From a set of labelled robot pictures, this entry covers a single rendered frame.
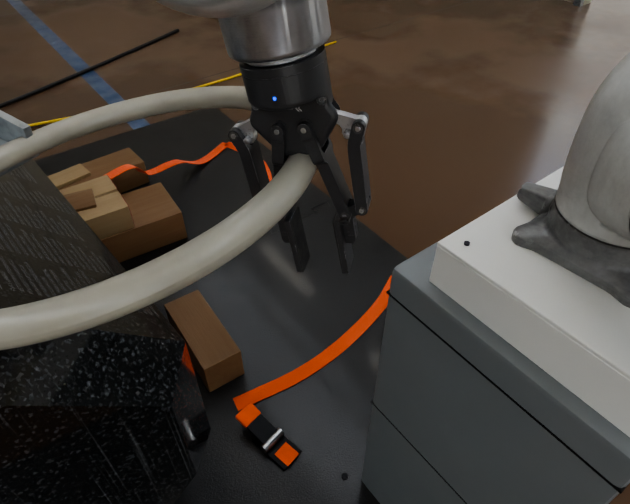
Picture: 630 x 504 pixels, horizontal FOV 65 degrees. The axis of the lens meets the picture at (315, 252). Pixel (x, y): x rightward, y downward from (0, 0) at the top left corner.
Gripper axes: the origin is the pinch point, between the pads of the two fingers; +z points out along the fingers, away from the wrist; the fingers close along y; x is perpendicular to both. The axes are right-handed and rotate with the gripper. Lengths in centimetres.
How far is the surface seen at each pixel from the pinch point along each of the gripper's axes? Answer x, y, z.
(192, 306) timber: -57, 69, 70
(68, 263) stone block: -15, 56, 17
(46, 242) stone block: -18, 61, 14
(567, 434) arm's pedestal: 1.6, -27.4, 28.3
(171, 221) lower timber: -96, 95, 64
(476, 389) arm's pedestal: -6.6, -16.7, 31.8
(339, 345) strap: -63, 25, 90
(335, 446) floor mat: -30, 19, 93
